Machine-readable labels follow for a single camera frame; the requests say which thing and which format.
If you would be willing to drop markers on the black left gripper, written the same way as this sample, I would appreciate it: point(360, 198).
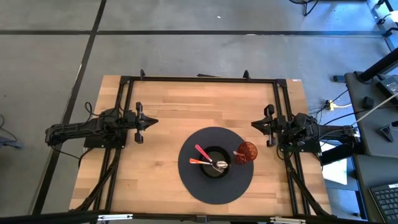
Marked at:
point(139, 107)

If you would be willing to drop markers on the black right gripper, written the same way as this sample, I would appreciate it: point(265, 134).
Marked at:
point(278, 126)

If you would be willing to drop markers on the orange translucent plastic cup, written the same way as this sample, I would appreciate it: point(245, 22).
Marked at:
point(248, 151)

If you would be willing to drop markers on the black round bowl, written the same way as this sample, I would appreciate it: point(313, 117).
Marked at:
point(206, 169)

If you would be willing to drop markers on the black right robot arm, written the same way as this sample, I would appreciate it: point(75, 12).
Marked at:
point(332, 130)

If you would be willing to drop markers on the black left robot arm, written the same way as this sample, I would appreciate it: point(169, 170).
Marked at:
point(74, 127)

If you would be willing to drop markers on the yellow power plug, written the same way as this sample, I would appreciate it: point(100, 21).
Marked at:
point(330, 105)

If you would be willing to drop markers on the black flat strip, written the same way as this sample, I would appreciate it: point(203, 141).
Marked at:
point(206, 75)

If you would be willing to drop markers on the black round woven placemat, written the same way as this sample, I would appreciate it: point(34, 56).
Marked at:
point(214, 189)

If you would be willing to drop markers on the white paper sheet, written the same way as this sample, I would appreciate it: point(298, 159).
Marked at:
point(337, 171)

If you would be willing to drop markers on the grey office desk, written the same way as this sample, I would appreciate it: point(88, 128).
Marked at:
point(357, 124)

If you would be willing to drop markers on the dark desk with laptop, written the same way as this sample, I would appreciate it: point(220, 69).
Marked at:
point(363, 174)

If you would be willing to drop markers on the black triangular desk object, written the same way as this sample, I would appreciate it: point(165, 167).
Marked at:
point(385, 132)

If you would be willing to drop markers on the black monitor pole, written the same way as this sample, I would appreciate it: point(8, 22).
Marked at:
point(381, 66)

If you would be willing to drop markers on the black power adapter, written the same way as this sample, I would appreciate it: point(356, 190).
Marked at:
point(388, 85)

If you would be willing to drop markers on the black laptop keyboard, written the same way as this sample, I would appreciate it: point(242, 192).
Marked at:
point(387, 202)

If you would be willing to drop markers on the black frame clamp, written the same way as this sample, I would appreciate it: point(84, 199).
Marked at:
point(142, 74)
point(246, 74)

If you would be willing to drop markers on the black aluminium table frame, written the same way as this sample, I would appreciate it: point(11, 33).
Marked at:
point(202, 79)

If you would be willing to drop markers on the silver metal bracket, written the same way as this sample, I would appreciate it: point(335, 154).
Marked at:
point(115, 217)
point(287, 220)

